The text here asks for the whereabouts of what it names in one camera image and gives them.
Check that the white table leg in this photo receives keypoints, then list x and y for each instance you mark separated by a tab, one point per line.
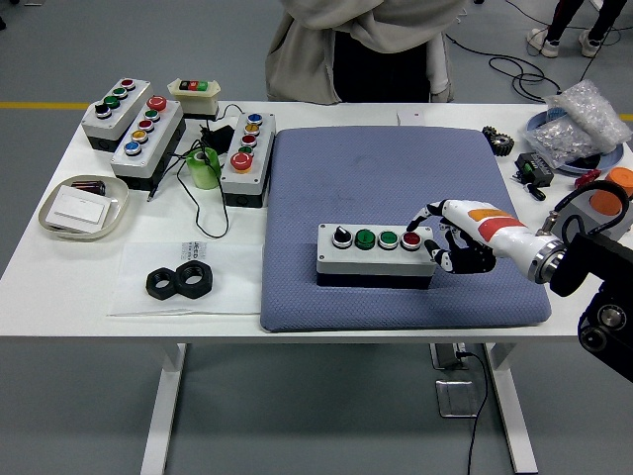
165	406
514	415

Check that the green tape roll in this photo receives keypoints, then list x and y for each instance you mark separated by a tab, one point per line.
204	170

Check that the white wall switch plate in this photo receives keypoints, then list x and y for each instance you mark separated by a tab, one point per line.
79	207

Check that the small red plastic part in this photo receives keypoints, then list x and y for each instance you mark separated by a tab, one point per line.
587	178

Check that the black electronic module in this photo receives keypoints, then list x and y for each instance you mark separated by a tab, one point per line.
533	169

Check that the small black plug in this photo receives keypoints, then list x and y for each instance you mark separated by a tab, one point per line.
536	192

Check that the four-button control box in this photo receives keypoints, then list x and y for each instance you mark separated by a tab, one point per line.
376	261
129	106

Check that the five-button box, red mushroom button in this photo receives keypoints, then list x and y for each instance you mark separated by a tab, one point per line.
159	143
242	183

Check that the person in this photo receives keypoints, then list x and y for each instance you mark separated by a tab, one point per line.
551	44
376	54

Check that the black power adapter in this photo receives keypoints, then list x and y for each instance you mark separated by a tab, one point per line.
221	136

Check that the metal floor outlet plate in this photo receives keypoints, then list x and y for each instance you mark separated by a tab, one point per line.
456	398

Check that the large black hex nut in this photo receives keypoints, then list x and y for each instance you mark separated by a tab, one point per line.
154	287
204	287

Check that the clear bag of metal parts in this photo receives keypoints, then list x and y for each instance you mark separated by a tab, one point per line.
564	141

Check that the bubble wrap bag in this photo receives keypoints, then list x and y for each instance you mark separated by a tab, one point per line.
593	114

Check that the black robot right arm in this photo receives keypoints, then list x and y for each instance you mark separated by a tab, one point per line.
593	262

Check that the blue-grey textured mat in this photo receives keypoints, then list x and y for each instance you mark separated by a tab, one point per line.
356	178

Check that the pale blue plate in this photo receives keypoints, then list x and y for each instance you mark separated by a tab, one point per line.
613	158

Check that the grey block holder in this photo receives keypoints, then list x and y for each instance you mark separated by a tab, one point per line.
569	218

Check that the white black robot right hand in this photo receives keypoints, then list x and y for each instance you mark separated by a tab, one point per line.
489	225

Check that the cream switch box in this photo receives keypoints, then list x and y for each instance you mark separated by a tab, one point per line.
198	101

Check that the dark small cartridge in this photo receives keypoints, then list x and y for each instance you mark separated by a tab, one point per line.
89	187

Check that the clear printed plastic bag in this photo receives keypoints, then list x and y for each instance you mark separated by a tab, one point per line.
232	282

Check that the black toothed gear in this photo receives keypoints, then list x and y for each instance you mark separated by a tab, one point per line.
499	141

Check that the white rounded dish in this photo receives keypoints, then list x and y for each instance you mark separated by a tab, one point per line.
116	193

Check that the orange cylinder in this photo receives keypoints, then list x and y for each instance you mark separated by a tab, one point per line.
605	201

